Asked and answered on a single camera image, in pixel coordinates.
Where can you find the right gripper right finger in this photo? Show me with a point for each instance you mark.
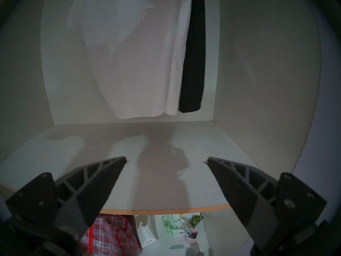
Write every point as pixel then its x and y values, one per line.
pixel 245 194

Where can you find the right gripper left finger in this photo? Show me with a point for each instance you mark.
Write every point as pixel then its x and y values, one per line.
pixel 90 194

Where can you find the long white short-sleeve shirt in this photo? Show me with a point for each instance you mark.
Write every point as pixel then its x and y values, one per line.
pixel 149 84

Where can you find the black shirt and pants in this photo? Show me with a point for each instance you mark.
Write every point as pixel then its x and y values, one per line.
pixel 193 71

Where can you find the lilac wardrobe door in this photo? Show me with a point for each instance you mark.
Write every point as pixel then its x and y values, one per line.
pixel 319 151

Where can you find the white wardrobe carcass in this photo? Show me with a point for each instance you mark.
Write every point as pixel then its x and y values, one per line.
pixel 266 71

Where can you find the red plaid woven bag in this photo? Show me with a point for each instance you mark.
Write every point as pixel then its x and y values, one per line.
pixel 112 239

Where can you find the green spotted toy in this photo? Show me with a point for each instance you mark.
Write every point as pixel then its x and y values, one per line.
pixel 195 220

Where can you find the pink cup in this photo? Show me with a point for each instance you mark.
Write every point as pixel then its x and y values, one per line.
pixel 192 238

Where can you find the white paper bag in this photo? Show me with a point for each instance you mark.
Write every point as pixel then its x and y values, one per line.
pixel 147 236

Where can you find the green white plastic bag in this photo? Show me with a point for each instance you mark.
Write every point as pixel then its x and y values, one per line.
pixel 171 224

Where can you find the grey comb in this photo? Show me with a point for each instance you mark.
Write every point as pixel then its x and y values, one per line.
pixel 177 247

